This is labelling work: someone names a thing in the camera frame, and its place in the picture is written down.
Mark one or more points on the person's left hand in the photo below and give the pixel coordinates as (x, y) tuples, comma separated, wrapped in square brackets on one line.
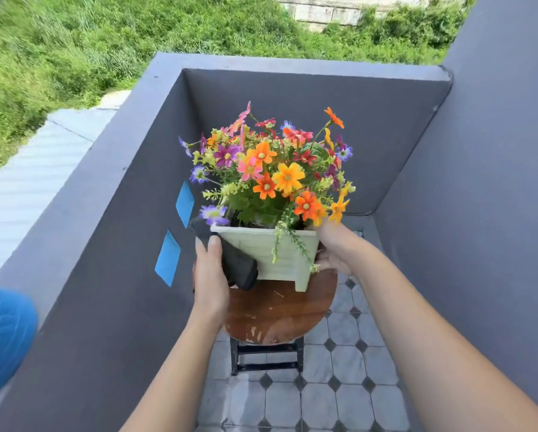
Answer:
[(210, 287)]

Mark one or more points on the person's right hand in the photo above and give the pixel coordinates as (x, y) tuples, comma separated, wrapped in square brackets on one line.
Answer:
[(338, 249)]

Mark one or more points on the dark grey yellow-trimmed cloth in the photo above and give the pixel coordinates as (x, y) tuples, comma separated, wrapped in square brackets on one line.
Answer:
[(239, 265)]

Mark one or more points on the pale green flower pot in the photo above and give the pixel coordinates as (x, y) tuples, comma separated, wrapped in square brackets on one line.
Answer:
[(260, 251)]

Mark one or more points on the colourful flowers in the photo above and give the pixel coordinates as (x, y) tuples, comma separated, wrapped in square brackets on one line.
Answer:
[(269, 175)]

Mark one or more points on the blue plastic watering can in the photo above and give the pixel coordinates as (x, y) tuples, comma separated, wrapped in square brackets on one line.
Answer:
[(3, 341)]

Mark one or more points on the person's right forearm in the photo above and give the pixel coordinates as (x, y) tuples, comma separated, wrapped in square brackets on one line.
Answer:
[(431, 346)]

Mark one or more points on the person's left forearm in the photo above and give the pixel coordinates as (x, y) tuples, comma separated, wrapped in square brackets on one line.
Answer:
[(179, 377)]

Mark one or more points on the blue tape patch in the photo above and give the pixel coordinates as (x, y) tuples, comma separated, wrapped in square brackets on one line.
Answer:
[(185, 204), (167, 258)]

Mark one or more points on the round wooden stool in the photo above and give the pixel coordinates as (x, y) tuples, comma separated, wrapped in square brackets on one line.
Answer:
[(278, 310)]

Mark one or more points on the grey corrugated roof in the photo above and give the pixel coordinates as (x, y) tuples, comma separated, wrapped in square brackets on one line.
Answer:
[(26, 184)]

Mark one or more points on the grassy overgrown slope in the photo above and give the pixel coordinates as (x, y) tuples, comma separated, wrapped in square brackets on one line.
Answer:
[(93, 40)]

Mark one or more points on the concrete retaining wall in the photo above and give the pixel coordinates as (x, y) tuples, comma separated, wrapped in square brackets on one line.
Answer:
[(323, 11)]

